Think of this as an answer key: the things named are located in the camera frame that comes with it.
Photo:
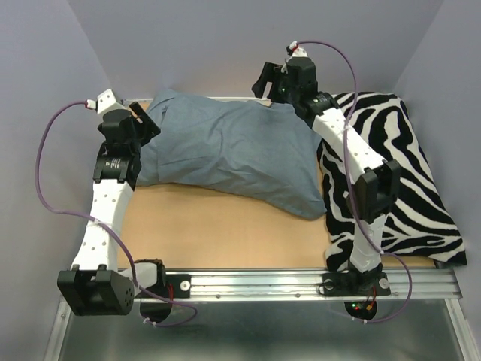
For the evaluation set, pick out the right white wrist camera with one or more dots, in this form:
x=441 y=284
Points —
x=296 y=50

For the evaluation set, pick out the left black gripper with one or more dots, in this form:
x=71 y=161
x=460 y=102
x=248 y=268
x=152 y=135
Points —
x=147 y=128

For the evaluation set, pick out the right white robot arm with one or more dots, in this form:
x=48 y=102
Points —
x=373 y=182

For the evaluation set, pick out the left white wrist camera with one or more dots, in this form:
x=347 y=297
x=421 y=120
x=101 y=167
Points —
x=107 y=101

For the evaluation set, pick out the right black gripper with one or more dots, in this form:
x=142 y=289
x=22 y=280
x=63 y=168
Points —
x=270 y=73

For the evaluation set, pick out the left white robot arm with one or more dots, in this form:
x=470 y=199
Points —
x=94 y=285

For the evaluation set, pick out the aluminium mounting rail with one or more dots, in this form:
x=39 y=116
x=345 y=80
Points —
x=304 y=284

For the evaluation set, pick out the blue grey pillowcase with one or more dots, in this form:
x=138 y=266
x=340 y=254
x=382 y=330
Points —
x=243 y=148

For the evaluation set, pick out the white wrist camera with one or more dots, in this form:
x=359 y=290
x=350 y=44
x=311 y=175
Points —
x=107 y=101
x=296 y=50

